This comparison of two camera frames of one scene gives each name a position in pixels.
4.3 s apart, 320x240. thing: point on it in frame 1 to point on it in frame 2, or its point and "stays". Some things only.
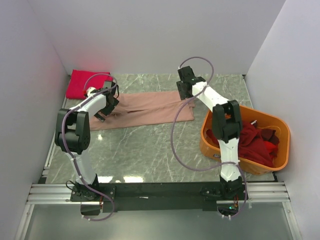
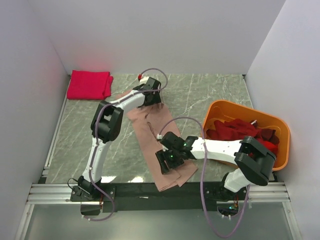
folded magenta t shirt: [78, 78] stays
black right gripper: [182, 95] to [161, 156]
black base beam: [160, 197] stays
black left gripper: [106, 112] to [156, 99]
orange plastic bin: [210, 149] stays
